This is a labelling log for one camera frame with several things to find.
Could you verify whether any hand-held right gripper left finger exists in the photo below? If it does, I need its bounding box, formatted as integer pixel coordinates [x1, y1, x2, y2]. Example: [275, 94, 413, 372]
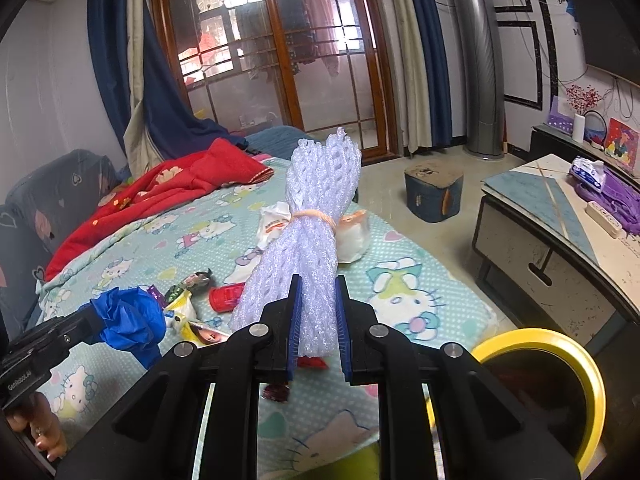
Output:
[55, 274, 303, 480]

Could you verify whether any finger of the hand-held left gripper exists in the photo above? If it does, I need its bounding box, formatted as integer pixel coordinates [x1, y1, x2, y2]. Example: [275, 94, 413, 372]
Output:
[52, 301, 108, 348]

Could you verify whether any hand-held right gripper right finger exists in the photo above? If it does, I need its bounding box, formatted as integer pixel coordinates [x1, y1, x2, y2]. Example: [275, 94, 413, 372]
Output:
[334, 275, 583, 480]

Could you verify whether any blue plastic bag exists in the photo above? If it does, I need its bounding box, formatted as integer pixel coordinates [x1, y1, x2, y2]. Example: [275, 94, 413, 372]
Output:
[90, 285, 168, 368]

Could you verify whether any red plastic tube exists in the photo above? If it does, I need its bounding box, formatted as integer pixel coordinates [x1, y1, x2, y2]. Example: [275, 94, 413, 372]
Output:
[209, 282, 246, 311]

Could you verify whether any white foam net bundle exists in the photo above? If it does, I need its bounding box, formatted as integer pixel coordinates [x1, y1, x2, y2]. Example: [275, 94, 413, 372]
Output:
[227, 127, 362, 361]

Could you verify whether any orange rubber band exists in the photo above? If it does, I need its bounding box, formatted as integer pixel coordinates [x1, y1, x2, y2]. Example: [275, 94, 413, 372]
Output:
[291, 208, 337, 228]

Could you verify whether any yellow rimmed trash bin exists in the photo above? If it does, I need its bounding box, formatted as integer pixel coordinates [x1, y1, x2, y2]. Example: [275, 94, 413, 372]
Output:
[425, 327, 607, 480]

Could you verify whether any small crumpled red wrapper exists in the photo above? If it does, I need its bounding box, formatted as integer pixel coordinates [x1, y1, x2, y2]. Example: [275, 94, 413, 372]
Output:
[261, 382, 291, 403]

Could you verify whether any shiny printed snack packet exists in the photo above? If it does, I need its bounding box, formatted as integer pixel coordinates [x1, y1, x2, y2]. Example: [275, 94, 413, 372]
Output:
[182, 320, 232, 346]

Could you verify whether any white plastic bag orange print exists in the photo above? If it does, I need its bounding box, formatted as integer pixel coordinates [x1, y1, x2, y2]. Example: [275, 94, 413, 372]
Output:
[256, 201, 371, 263]

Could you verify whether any yellow white snack packet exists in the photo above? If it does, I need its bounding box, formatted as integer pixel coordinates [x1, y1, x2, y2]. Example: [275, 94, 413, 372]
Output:
[162, 290, 198, 333]

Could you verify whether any green black snack wrapper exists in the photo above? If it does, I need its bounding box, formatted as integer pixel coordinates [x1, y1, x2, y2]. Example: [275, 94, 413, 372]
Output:
[164, 270, 213, 301]

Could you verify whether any dark heart printed cushion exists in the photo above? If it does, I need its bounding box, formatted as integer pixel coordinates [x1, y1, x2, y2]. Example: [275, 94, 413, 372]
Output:
[0, 149, 121, 341]

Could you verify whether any red blanket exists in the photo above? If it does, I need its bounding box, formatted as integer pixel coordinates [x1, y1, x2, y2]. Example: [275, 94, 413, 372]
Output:
[44, 138, 276, 281]

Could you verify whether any blue box stool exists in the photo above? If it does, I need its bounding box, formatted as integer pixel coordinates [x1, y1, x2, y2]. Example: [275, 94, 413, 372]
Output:
[404, 161, 465, 223]

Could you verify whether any wooden glass door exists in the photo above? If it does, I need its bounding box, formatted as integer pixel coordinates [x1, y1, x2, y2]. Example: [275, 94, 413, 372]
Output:
[150, 0, 406, 161]

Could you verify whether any beige curtain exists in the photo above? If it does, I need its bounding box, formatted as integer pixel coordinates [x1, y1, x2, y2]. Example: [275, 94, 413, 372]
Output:
[122, 0, 166, 173]
[385, 0, 426, 153]

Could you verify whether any marble coffee table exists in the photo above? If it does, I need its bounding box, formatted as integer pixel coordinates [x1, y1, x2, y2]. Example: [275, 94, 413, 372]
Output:
[472, 152, 640, 341]

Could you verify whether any blue curtain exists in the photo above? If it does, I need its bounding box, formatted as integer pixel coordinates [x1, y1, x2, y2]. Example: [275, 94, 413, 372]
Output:
[402, 0, 453, 148]
[87, 0, 251, 171]

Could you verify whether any black television cabinet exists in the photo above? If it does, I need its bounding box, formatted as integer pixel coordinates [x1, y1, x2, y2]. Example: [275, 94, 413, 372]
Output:
[530, 125, 640, 181]

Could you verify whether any blue white tissue pack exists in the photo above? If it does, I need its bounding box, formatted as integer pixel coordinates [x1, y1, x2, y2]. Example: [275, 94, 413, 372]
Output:
[570, 156, 610, 188]

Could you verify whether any purple box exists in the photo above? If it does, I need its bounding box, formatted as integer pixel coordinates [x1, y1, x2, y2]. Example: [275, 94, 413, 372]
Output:
[547, 97, 576, 135]

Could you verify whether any grey tower air conditioner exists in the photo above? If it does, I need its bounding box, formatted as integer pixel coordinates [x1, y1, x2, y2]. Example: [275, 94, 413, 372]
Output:
[447, 0, 507, 158]

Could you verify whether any purple plastic bag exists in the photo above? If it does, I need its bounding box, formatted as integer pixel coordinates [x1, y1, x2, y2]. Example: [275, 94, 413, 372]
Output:
[575, 167, 640, 236]

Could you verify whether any round blue ornament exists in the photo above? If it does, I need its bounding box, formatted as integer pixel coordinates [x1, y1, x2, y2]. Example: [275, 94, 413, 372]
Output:
[584, 110, 608, 148]

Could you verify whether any red flower decoration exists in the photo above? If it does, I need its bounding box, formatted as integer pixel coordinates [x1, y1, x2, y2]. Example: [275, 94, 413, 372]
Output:
[565, 84, 603, 116]

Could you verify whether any colourful picture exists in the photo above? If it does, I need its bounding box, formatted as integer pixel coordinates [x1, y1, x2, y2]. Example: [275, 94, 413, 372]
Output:
[604, 117, 640, 171]

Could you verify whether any black television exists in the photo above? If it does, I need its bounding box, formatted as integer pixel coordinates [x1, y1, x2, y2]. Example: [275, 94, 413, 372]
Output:
[565, 0, 640, 81]

